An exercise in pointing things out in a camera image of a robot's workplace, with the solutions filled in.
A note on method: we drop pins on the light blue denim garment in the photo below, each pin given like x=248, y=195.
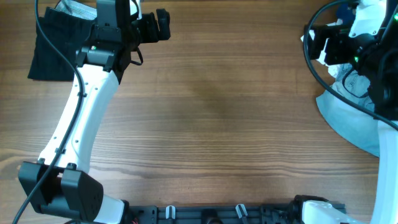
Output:
x=353, y=125

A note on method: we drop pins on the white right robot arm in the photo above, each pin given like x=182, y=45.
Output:
x=373, y=54

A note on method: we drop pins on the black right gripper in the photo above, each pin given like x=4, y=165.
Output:
x=337, y=38

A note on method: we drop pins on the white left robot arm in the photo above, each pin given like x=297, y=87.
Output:
x=58, y=183

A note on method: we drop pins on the black shorts garment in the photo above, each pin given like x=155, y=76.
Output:
x=66, y=26

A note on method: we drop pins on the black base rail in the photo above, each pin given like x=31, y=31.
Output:
x=263, y=214

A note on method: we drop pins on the navy blue garment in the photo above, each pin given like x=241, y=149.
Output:
x=345, y=14

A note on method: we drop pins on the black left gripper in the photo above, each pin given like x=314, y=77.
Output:
x=150, y=23

